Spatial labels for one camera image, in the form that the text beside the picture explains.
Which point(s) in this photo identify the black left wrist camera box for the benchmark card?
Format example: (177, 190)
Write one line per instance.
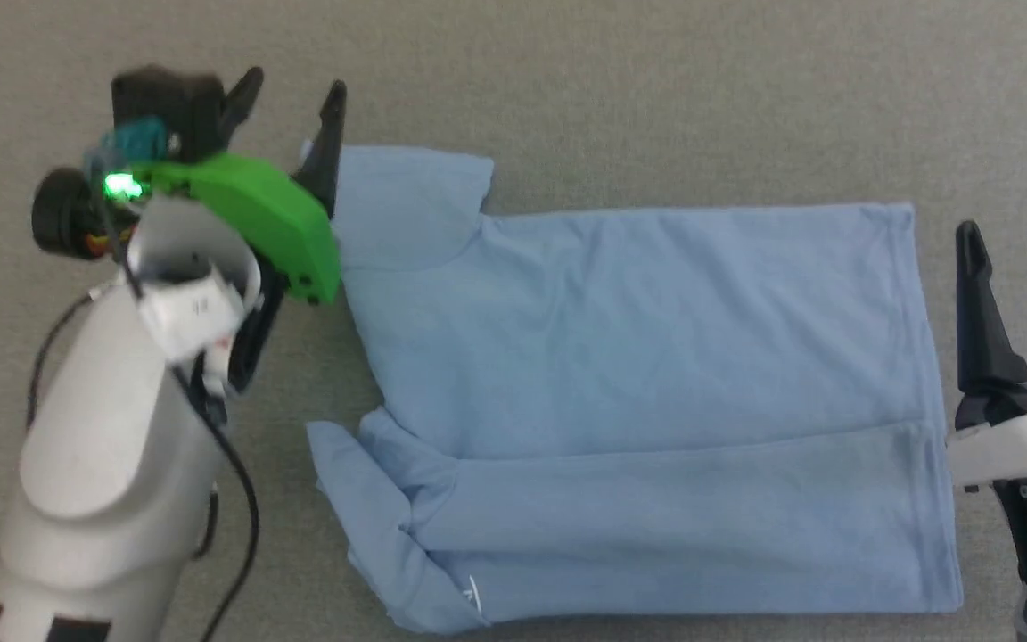
(166, 102)

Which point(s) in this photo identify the light blue garment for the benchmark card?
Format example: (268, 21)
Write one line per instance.
(656, 357)

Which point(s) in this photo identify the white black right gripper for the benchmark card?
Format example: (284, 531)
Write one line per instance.
(1022, 437)

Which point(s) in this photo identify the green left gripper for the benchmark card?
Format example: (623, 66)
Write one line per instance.
(273, 218)

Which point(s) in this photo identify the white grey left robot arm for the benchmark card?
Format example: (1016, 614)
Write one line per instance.
(103, 446)

